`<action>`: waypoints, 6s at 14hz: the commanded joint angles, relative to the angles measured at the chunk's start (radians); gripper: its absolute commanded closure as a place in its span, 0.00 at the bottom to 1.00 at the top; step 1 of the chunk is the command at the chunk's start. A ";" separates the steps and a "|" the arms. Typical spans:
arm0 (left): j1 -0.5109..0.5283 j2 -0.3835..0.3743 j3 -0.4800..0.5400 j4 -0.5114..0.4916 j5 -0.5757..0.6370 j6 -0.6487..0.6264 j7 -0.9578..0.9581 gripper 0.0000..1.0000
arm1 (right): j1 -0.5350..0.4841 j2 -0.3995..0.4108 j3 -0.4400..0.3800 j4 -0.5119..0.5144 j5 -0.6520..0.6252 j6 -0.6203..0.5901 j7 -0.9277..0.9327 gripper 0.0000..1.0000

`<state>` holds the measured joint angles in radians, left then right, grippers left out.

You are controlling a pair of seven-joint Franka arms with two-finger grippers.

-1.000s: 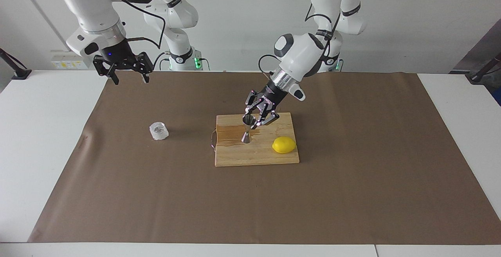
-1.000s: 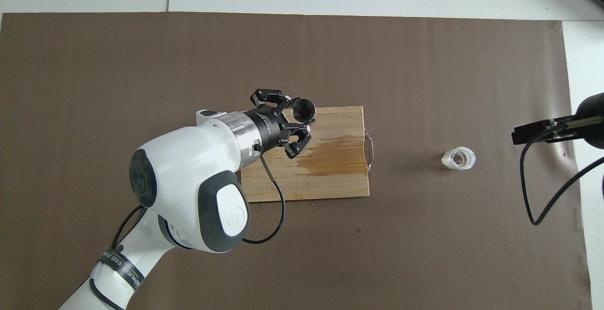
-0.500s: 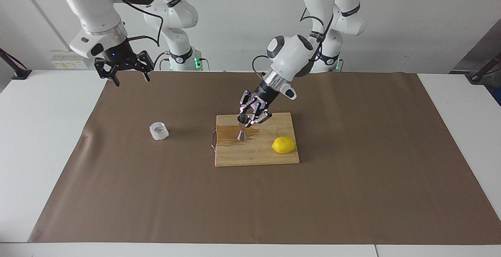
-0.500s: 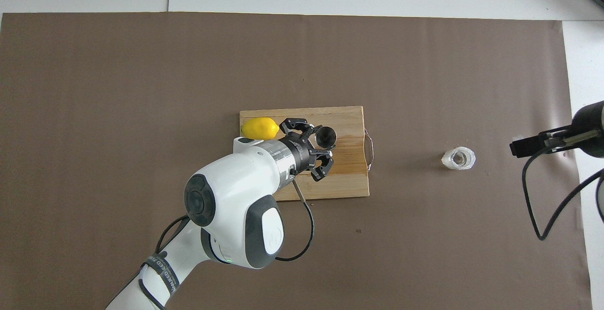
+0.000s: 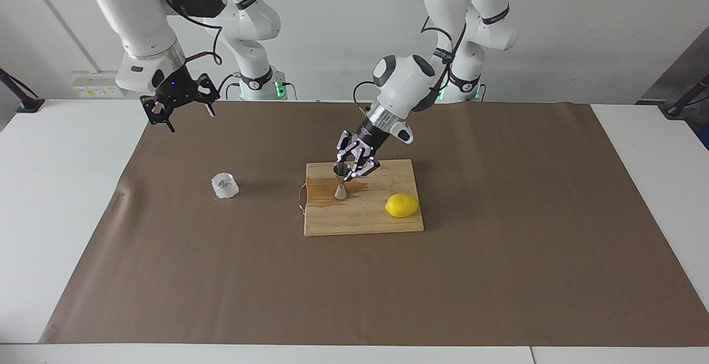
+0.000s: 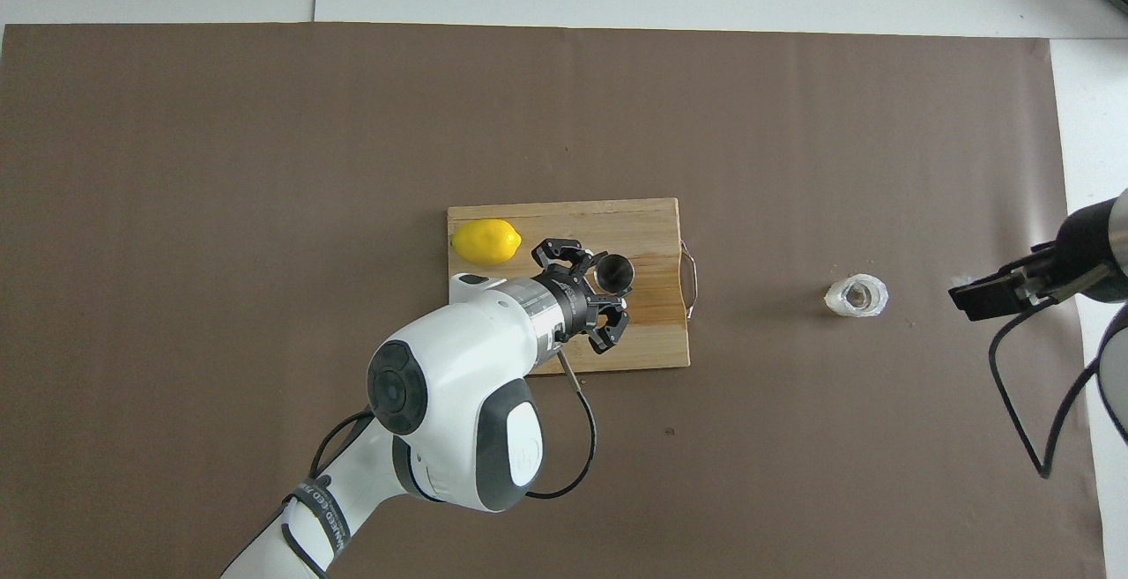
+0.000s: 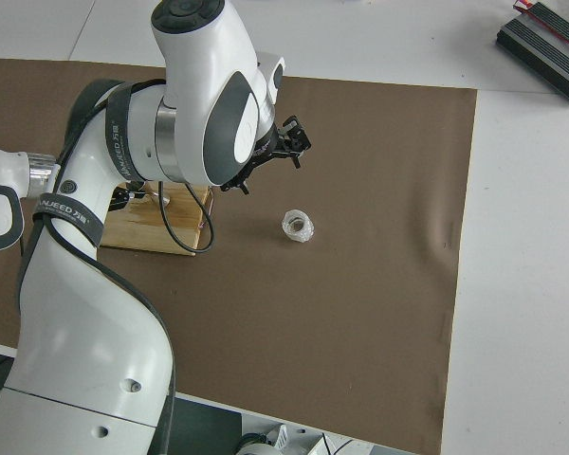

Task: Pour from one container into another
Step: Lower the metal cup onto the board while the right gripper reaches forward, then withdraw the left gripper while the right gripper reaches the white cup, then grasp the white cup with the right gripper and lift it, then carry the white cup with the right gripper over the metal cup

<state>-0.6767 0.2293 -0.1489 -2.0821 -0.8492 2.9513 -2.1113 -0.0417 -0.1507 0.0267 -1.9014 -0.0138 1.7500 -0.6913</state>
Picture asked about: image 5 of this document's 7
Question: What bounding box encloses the wooden cutting board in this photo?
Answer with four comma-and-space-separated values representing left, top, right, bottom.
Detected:
298, 158, 425, 237

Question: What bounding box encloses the small clear glass cup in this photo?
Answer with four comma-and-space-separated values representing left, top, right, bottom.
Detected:
210, 172, 240, 199

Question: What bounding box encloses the black right base cable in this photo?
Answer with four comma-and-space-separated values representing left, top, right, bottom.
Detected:
215, 73, 242, 100

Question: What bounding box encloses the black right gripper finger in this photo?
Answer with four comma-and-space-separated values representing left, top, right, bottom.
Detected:
140, 95, 177, 133
195, 73, 221, 117

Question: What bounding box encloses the steel cocktail jigger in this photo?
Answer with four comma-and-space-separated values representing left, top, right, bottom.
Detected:
332, 163, 352, 201

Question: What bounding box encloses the yellow lemon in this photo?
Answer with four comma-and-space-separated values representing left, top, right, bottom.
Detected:
385, 193, 420, 219

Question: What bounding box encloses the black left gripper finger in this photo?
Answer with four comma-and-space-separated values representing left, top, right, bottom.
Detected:
350, 141, 382, 180
335, 129, 355, 164

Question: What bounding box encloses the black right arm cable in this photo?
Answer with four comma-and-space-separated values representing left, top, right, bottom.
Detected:
158, 0, 225, 68

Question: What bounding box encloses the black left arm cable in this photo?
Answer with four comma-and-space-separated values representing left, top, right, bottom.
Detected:
353, 18, 466, 118

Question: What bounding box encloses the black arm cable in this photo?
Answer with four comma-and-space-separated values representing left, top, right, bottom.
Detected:
353, 18, 466, 118
158, 0, 225, 68

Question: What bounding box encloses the brown paper table mat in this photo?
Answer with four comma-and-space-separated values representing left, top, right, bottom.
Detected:
39, 100, 709, 348

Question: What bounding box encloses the white wall power strip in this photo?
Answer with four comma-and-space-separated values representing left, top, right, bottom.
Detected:
72, 72, 129, 99

